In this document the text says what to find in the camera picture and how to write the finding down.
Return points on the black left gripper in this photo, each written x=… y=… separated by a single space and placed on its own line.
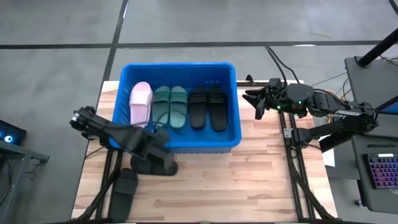
x=160 y=155

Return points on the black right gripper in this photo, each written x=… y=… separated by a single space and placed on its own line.
x=273 y=99

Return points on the black slide sandal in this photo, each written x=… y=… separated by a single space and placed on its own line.
x=217 y=112
x=140 y=165
x=198 y=109
x=122 y=199

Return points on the blue plastic bin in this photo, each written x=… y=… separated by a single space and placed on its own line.
x=186 y=140

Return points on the green slide sandal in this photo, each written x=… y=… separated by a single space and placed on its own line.
x=161 y=105
x=178 y=105

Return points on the pink slide sandal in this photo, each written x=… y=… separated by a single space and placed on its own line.
x=140 y=99

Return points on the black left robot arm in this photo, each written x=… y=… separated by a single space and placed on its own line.
x=109 y=130

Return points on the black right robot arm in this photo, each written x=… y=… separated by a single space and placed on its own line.
x=329 y=107

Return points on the black desk support bar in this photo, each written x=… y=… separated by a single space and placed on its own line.
x=335 y=143

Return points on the white paper sheet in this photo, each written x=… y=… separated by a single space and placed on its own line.
x=329 y=157

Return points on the grey desk top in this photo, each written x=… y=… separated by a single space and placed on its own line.
x=367 y=81

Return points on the black stand pole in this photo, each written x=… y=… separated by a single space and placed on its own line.
x=377 y=49

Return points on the blue lit screen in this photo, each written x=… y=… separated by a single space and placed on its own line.
x=393 y=108

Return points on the black device with blue light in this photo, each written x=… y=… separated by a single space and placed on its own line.
x=15 y=130

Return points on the backlit computer keyboard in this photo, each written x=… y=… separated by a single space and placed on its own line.
x=384 y=171

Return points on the black desk castor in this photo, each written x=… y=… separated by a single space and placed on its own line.
x=359 y=203

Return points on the grey equipment cart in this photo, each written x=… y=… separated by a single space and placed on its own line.
x=12 y=186

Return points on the grey keyboard desk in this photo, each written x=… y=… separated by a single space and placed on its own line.
x=373 y=200

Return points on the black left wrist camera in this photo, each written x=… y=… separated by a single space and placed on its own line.
x=161 y=137

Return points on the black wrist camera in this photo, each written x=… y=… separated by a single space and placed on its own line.
x=161 y=137
x=275 y=84

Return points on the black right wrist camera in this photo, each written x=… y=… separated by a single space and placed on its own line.
x=275 y=84

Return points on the black metal table frame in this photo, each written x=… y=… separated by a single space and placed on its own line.
x=109 y=183
x=293 y=174

